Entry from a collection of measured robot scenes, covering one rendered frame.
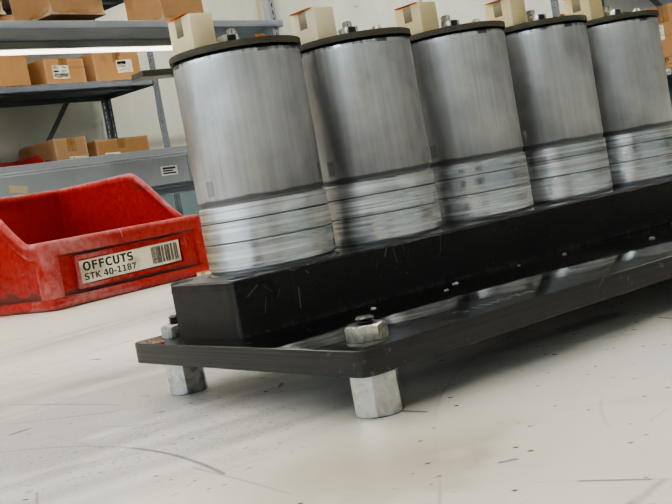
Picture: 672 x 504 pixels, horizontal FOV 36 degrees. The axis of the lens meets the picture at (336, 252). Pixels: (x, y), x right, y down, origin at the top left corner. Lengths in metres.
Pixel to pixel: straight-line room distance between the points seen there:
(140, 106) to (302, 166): 5.63
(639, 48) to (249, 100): 0.11
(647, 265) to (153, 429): 0.09
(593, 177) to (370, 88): 0.07
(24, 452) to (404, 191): 0.09
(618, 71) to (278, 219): 0.11
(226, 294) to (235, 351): 0.01
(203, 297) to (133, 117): 5.59
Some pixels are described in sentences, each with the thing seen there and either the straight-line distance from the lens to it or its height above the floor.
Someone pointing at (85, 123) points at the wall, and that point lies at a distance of 5.59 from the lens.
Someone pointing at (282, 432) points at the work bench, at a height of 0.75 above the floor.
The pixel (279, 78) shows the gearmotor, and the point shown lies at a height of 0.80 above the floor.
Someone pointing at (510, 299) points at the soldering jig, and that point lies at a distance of 0.17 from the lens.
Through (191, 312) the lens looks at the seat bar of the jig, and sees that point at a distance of 0.19.
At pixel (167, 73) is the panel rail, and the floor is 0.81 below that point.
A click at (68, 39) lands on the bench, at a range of 3.20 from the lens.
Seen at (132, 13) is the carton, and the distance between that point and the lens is 3.42.
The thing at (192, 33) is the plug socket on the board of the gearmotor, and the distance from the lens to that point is 0.19.
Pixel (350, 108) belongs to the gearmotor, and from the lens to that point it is 0.20.
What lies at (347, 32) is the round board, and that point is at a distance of 0.21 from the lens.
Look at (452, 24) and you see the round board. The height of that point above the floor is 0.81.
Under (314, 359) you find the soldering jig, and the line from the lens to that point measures 0.15.
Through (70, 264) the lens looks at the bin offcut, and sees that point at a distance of 0.49.
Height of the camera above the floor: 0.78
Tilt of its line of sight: 4 degrees down
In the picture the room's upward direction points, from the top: 10 degrees counter-clockwise
